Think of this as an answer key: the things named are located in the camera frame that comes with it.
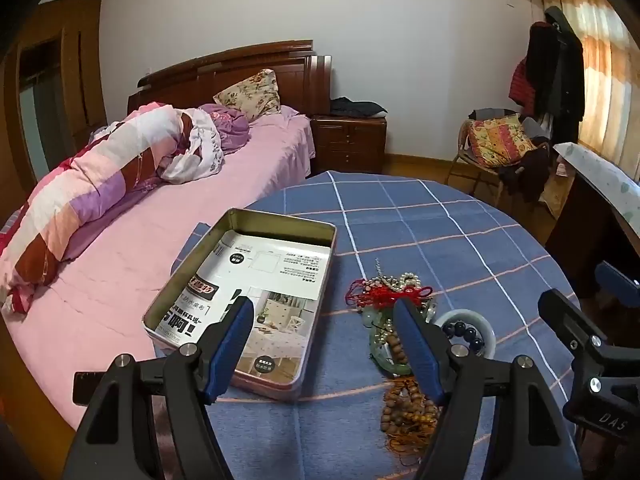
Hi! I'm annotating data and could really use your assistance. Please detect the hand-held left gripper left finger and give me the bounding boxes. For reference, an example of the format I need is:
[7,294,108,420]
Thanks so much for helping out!
[62,296,255,480]

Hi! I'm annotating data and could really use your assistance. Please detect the green jade bangle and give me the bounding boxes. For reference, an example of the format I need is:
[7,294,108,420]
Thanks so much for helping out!
[369,330,416,377]

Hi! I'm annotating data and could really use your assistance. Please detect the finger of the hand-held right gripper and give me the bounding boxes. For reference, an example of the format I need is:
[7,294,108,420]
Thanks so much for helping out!
[595,260,640,308]
[537,287,615,358]

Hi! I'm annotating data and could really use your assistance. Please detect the wooden nightstand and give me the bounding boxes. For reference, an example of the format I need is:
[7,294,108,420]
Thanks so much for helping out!
[310,114,388,176]

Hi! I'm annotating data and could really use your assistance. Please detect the brown wooden wardrobe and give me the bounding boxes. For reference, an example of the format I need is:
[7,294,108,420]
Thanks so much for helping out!
[0,0,108,201]

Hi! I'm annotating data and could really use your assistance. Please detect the black smartphone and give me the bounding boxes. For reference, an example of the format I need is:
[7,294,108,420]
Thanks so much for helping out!
[74,372,108,406]

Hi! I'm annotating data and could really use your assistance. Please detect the pink patchwork quilt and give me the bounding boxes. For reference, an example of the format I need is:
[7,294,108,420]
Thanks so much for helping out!
[0,102,226,313]

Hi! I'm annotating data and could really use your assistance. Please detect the colourful patterned cushion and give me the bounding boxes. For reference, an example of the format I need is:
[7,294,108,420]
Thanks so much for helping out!
[465,114,535,167]

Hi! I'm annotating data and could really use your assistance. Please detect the white jade bangle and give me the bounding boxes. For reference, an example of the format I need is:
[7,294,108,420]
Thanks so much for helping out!
[432,309,497,361]

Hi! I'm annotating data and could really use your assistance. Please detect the wooden chair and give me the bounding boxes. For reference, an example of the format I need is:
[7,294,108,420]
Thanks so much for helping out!
[447,107,551,206]

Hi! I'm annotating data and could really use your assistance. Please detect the blue checked tablecloth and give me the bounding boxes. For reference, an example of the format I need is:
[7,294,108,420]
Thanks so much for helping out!
[152,170,586,480]

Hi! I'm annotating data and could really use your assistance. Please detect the wooden bead necklace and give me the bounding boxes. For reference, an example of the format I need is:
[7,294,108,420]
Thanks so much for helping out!
[380,330,442,466]

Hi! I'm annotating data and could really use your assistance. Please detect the pale patterned desk cover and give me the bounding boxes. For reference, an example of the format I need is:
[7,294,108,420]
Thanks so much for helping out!
[552,142,640,211]

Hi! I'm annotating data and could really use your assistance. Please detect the printed paper liner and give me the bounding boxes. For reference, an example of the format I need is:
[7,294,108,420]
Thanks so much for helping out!
[156,230,333,378]

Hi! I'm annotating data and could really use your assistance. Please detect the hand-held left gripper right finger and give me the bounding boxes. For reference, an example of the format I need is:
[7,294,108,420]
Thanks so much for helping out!
[392,297,583,480]

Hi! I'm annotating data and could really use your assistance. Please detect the dark folded clothes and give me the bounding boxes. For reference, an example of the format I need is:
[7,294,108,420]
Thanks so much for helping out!
[329,96,388,118]

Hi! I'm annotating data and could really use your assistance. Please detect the pale jade pendant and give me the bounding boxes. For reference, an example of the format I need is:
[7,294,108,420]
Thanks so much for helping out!
[361,306,388,330]

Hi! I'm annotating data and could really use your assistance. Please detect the wooden bed with pink sheet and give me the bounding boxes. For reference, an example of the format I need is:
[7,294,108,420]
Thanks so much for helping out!
[0,40,333,431]

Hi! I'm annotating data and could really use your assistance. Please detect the red knotted cord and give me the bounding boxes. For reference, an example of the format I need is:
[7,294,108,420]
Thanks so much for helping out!
[347,277,433,311]

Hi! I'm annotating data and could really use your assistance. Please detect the dark clothes on chair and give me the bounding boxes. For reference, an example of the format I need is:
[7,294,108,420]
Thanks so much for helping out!
[497,130,553,201]

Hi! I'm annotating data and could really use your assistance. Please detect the purple garment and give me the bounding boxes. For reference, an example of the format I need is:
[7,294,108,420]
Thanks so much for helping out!
[197,102,251,156]

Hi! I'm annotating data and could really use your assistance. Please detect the yellow patterned curtain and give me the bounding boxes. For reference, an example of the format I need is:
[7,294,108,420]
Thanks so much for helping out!
[532,0,640,186]

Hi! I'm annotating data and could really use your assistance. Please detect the dark wooden desk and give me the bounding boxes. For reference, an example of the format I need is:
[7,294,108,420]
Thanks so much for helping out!
[545,142,640,301]

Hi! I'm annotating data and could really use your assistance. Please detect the dark purple bead bracelet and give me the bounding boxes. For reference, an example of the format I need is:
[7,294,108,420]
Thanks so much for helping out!
[367,257,431,293]

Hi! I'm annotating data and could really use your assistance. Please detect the floral pillow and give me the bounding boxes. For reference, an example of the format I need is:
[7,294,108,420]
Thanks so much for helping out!
[213,69,282,122]

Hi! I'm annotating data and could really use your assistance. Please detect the metal tin box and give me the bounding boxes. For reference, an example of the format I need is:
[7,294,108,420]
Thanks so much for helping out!
[142,207,338,402]

